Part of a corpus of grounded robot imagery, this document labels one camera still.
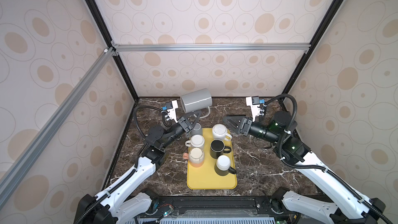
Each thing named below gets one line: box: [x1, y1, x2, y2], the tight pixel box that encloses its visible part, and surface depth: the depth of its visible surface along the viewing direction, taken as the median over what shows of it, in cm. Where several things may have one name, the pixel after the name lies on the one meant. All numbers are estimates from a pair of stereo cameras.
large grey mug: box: [180, 88, 213, 114], surface depth 62 cm
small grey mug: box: [190, 122, 203, 137], surface depth 94 cm
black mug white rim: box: [209, 138, 232, 160], surface depth 85 cm
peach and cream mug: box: [182, 147, 205, 168], surface depth 83 cm
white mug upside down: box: [185, 134, 205, 148], surface depth 90 cm
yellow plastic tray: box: [186, 128, 237, 190], surface depth 84 cm
